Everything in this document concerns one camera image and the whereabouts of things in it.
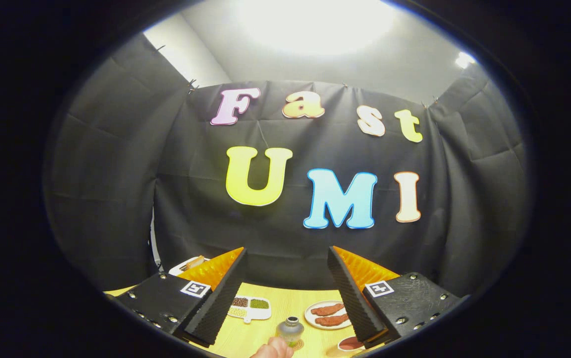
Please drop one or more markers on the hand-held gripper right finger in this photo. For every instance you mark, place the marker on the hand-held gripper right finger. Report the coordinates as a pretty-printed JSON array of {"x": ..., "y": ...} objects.
[{"x": 352, "y": 298}]

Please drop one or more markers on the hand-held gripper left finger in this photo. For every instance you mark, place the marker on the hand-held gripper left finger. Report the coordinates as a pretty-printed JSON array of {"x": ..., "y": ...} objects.
[{"x": 220, "y": 298}]

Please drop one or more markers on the silver bottle with green label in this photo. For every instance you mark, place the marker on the silver bottle with green label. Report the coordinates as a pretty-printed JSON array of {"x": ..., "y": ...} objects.
[{"x": 290, "y": 330}]

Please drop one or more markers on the brown meat strip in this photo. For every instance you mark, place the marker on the brown meat strip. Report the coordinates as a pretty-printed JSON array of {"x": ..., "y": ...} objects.
[
  {"x": 327, "y": 309},
  {"x": 332, "y": 319}
]

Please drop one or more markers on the white divided dish with beans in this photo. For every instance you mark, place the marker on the white divided dish with beans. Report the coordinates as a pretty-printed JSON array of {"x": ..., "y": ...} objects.
[{"x": 250, "y": 304}]

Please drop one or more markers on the white oval plate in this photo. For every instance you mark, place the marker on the white oval plate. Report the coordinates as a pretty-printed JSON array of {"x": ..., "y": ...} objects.
[{"x": 310, "y": 318}]

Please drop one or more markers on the white plate with bread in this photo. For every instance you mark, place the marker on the white plate with bread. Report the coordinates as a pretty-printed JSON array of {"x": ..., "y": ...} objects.
[{"x": 186, "y": 263}]

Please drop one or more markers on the wooden table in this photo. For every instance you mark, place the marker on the wooden table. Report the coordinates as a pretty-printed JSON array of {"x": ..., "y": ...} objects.
[{"x": 265, "y": 330}]

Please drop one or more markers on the black backdrop cloth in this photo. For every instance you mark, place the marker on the black backdrop cloth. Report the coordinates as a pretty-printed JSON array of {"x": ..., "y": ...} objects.
[{"x": 191, "y": 199}]

